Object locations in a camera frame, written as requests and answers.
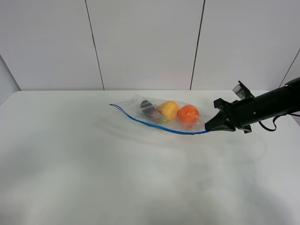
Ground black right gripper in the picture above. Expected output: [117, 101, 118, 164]
[204, 97, 254, 134]

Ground clear zip bag blue seal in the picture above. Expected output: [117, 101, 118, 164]
[110, 95, 209, 135]

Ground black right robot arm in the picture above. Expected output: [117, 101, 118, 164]
[205, 78, 300, 134]

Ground yellow bell pepper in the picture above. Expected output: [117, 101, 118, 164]
[157, 101, 180, 120]

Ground purple eggplant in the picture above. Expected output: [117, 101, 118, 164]
[140, 100, 169, 124]

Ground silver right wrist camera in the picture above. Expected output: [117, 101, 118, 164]
[232, 81, 253, 100]

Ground blue cable on right arm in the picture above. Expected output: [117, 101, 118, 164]
[257, 112, 300, 131]

